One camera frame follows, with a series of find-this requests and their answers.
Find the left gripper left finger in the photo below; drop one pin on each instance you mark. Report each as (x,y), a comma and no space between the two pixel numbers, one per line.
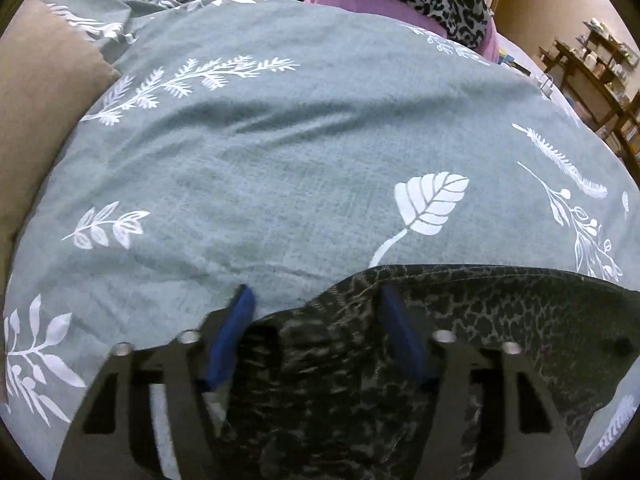
(145,399)

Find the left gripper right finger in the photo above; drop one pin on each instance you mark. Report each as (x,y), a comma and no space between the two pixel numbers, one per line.
(488,414)

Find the black leopard print pants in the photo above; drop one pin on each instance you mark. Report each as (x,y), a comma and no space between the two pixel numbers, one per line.
(316,392)

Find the grey leaf print duvet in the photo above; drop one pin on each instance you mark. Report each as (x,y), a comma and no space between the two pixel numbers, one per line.
(286,147)

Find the tan pillow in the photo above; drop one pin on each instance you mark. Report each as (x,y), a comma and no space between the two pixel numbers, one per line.
(50,76)

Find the wooden desk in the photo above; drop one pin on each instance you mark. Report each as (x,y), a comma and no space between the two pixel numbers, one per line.
(595,93)

